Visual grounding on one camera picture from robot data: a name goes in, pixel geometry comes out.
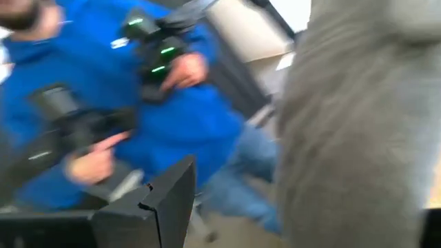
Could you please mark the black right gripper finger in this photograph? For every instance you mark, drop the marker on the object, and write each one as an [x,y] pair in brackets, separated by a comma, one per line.
[162,213]

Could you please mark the person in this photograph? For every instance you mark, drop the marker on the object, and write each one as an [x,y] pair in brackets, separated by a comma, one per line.
[179,131]

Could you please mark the grey baseball cap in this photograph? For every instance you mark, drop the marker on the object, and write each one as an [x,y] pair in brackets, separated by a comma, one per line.
[358,131]

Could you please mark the person's hand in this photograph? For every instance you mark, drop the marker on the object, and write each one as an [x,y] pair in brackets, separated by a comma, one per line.
[91,163]
[186,70]

